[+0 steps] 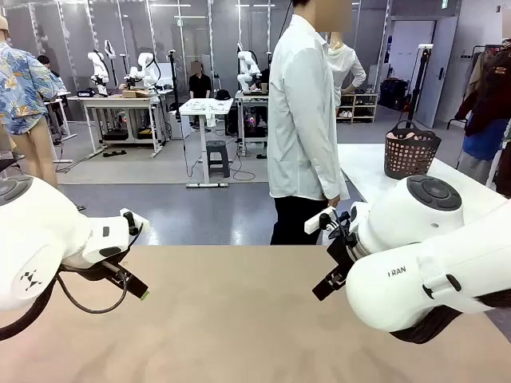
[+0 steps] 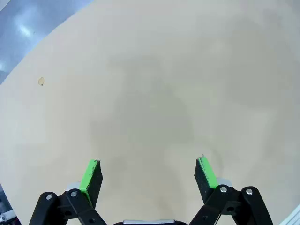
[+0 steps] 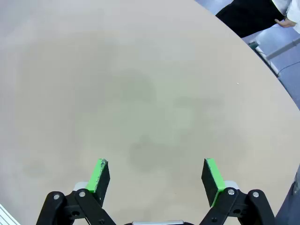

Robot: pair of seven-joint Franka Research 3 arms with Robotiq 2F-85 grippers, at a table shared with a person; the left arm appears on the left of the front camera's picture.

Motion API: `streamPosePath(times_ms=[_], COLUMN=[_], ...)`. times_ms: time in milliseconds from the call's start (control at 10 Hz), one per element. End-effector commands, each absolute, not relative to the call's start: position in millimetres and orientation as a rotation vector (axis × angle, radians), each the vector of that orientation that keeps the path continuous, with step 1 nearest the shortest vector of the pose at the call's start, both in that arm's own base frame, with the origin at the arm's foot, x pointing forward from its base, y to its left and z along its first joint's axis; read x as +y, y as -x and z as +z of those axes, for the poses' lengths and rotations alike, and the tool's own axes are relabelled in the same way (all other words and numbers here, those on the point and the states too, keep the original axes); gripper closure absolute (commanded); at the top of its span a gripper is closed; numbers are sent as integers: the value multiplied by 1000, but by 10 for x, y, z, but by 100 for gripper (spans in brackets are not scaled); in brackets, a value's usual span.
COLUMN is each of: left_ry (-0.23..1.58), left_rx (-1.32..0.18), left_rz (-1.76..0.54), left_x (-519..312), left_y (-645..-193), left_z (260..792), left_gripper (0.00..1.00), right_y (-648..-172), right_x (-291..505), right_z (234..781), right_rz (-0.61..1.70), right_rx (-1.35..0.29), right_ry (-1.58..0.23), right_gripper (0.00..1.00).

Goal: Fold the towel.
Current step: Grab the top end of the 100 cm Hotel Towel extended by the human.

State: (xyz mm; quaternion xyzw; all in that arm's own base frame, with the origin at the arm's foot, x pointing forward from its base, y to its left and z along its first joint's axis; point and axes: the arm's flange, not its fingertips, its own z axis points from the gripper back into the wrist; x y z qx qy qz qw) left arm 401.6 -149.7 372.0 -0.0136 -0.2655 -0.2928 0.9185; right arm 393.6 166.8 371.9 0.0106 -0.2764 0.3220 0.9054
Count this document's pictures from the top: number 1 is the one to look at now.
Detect black cable sleeve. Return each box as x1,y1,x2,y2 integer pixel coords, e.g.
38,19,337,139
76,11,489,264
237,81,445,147
389,294,511,345
0,274,59,342

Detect grey skirt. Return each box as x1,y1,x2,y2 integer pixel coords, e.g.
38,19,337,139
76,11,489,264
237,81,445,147
457,151,496,187

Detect white side table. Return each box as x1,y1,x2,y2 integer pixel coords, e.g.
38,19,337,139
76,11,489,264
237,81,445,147
337,143,511,205

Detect long white workbench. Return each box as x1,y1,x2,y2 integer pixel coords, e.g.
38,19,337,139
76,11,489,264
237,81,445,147
66,93,168,159

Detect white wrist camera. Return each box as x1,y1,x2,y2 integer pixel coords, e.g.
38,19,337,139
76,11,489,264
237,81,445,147
119,207,151,236
303,206,337,235

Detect black tripod with white head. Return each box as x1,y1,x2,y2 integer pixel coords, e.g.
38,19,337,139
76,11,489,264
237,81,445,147
401,43,434,129

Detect blue floral shirt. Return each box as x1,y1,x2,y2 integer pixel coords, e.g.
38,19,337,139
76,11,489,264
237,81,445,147
0,41,68,136

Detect mannequin with white top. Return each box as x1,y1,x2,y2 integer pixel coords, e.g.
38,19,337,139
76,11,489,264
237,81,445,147
327,30,367,109

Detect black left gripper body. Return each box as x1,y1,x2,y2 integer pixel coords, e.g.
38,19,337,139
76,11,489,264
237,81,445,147
76,259,121,282

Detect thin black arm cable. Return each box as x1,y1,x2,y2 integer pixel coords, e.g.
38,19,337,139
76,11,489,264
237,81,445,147
57,255,131,315

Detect wooden shoe shelf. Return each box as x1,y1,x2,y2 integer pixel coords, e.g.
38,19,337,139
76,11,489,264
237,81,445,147
336,92,379,124

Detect seated person in black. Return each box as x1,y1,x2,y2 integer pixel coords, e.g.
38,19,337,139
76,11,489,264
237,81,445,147
188,60,213,129

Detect dark plastic laundry basket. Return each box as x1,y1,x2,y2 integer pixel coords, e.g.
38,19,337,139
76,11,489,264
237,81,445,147
384,119,442,180

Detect black chair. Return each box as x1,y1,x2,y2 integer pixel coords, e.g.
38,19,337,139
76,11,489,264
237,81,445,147
0,157,20,179

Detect black left cable sleeve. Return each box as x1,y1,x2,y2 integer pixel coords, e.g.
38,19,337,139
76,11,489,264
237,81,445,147
0,274,59,342

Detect blue garment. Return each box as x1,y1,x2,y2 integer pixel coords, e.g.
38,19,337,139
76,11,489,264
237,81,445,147
462,117,510,160

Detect person right forearm white sleeve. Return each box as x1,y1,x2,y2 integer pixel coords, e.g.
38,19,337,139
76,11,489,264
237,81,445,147
315,139,349,200

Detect black luggage bags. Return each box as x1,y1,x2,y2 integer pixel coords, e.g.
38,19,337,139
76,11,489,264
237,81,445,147
378,77,410,111

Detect dark-haired person at desk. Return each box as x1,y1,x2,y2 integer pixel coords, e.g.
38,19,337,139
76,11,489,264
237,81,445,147
37,54,69,101

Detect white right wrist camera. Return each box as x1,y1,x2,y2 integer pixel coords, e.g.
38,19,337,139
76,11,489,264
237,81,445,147
303,206,337,235

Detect white robot workbench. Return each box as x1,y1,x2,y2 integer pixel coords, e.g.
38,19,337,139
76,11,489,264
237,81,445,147
234,89,269,157

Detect dark brown jacket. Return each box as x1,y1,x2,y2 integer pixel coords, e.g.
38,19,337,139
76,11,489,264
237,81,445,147
454,39,511,136

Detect black right cable sleeve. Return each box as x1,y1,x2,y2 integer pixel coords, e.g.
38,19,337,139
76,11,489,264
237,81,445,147
389,294,511,345

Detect grey door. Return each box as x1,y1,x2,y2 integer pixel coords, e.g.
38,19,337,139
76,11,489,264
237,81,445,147
414,15,460,128

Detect beige coat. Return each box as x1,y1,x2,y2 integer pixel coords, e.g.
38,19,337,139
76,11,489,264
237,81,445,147
465,49,486,101

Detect tan mannequin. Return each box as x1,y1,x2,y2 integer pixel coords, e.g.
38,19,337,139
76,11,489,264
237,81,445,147
0,26,59,188

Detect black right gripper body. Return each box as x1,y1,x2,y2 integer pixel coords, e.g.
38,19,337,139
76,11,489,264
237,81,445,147
326,226,361,277

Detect white standing desk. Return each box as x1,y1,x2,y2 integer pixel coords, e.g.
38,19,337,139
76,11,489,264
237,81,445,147
178,97,235,189

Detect person in white shirt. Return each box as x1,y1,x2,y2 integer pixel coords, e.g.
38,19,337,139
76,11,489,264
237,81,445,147
266,0,352,246

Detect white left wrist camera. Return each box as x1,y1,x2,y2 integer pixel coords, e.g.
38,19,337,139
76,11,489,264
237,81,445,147
119,207,151,236

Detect black tripod pole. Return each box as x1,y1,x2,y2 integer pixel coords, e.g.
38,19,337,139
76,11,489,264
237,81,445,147
167,49,180,113

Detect grey plastic stool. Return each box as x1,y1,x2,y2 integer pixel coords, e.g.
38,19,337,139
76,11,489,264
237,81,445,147
204,140,232,179

